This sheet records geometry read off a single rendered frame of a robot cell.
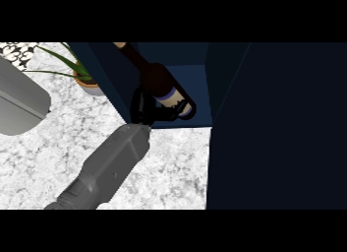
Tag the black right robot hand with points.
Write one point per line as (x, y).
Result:
(142, 111)

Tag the dark wine bottle pale label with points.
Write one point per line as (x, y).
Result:
(154, 78)

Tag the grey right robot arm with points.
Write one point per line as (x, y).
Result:
(112, 160)

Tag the dark blue cabinet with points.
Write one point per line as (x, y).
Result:
(108, 75)

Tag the dark blue cabinet door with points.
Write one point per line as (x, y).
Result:
(287, 131)

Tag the green plant in terracotta pot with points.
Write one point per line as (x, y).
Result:
(81, 74)

